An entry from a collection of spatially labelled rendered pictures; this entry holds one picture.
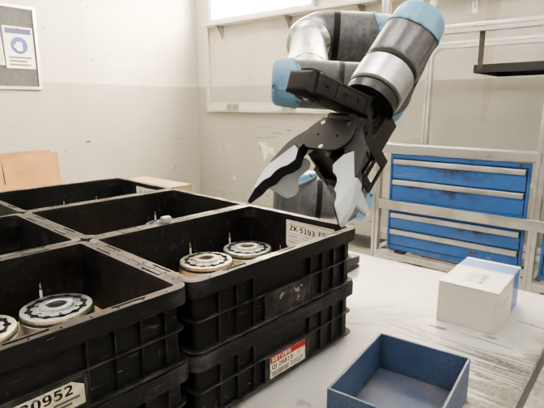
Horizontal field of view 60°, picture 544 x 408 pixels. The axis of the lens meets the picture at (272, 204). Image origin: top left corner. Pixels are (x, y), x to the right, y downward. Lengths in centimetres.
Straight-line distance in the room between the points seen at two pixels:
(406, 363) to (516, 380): 19
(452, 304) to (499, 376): 20
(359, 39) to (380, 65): 47
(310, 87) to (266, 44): 388
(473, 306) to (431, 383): 26
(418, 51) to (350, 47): 45
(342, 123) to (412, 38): 15
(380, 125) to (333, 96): 11
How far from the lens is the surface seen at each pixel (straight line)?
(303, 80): 53
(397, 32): 66
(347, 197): 50
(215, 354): 70
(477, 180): 260
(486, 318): 107
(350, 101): 57
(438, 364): 85
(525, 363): 101
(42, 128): 414
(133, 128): 455
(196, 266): 89
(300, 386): 84
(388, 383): 86
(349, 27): 110
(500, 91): 344
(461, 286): 107
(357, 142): 55
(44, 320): 75
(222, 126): 478
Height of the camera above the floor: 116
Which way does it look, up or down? 12 degrees down
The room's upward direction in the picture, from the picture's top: straight up
